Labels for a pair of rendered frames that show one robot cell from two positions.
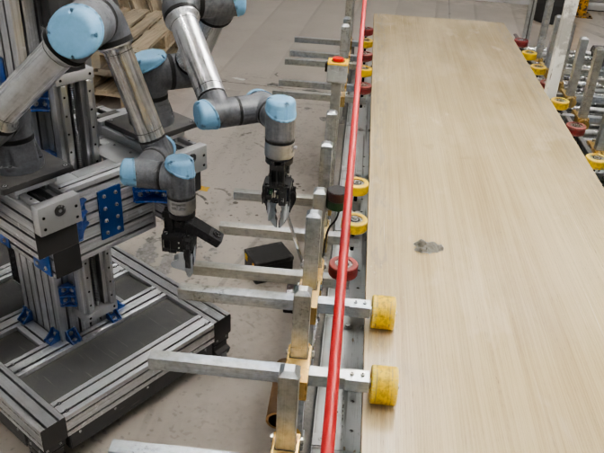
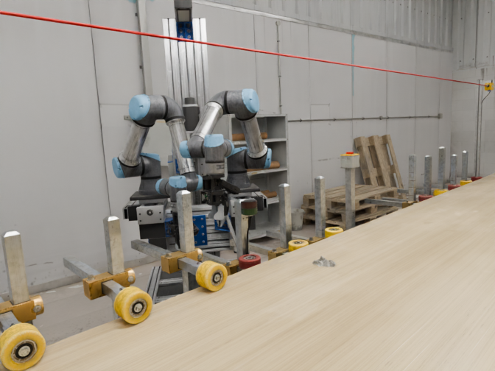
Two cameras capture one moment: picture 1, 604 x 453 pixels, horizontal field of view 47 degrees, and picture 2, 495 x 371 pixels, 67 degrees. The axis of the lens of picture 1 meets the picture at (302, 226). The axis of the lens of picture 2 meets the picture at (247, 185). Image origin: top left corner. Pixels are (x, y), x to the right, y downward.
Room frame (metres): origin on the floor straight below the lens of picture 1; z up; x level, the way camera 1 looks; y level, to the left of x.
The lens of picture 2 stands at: (0.66, -1.03, 1.36)
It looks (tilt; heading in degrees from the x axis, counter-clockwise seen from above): 8 degrees down; 44
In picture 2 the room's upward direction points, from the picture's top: 3 degrees counter-clockwise
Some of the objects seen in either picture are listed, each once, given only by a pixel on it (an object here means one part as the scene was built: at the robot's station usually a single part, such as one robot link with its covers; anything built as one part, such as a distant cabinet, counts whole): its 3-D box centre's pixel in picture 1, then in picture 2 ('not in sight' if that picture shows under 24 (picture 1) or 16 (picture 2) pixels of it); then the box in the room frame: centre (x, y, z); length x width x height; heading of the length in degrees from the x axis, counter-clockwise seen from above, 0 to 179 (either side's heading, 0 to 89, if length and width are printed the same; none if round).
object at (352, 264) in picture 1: (341, 279); (250, 271); (1.60, -0.12, 0.85); 0.08 x 0.08 x 0.11
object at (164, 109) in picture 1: (150, 106); (237, 178); (2.21, 0.53, 1.09); 0.15 x 0.15 x 0.10
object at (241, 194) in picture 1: (297, 199); (300, 240); (2.11, 0.02, 0.82); 0.43 x 0.03 x 0.04; 86
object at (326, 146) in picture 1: (322, 213); (286, 238); (1.90, -0.06, 0.89); 0.03 x 0.03 x 0.48; 86
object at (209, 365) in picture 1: (266, 370); (95, 277); (1.11, 0.06, 0.95); 0.50 x 0.04 x 0.04; 86
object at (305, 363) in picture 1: (297, 368); (110, 282); (1.13, -0.01, 0.95); 0.13 x 0.06 x 0.05; 176
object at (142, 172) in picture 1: (145, 171); (170, 186); (1.66, 0.42, 1.12); 0.11 x 0.11 x 0.08; 84
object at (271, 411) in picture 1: (281, 392); not in sight; (2.00, 0.04, 0.04); 0.30 x 0.08 x 0.08; 176
